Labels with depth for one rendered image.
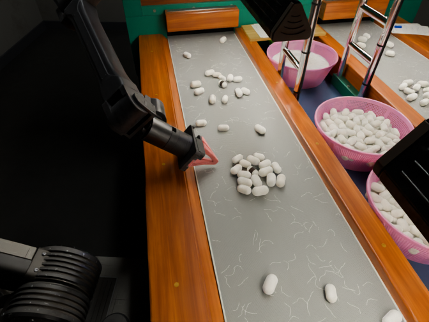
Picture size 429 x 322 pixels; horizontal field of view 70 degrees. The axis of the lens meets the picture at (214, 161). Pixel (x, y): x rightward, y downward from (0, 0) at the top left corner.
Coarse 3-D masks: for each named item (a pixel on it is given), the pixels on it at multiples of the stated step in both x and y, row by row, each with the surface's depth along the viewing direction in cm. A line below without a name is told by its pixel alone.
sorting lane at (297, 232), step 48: (192, 48) 126; (240, 48) 126; (192, 96) 100; (240, 144) 83; (288, 144) 83; (240, 192) 71; (288, 192) 71; (240, 240) 62; (288, 240) 62; (336, 240) 62; (240, 288) 55; (288, 288) 55; (336, 288) 55; (384, 288) 55
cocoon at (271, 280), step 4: (268, 276) 55; (272, 276) 55; (268, 280) 54; (272, 280) 54; (276, 280) 55; (264, 284) 54; (268, 284) 54; (272, 284) 54; (264, 288) 54; (268, 288) 53; (272, 288) 54; (264, 292) 54; (268, 292) 53; (272, 292) 54
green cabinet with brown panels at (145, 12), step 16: (128, 0) 120; (144, 0) 122; (160, 0) 123; (176, 0) 124; (192, 0) 125; (208, 0) 126; (224, 0) 128; (240, 0) 128; (304, 0) 133; (128, 16) 124
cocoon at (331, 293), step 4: (328, 284) 54; (332, 284) 54; (328, 288) 54; (332, 288) 54; (328, 292) 53; (332, 292) 53; (328, 296) 53; (332, 296) 53; (336, 296) 53; (328, 300) 53; (332, 300) 53
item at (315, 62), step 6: (276, 54) 124; (294, 54) 123; (300, 54) 123; (312, 54) 123; (318, 54) 123; (276, 60) 121; (288, 60) 119; (312, 60) 119; (318, 60) 120; (324, 60) 121; (312, 66) 116; (318, 66) 116; (324, 66) 116
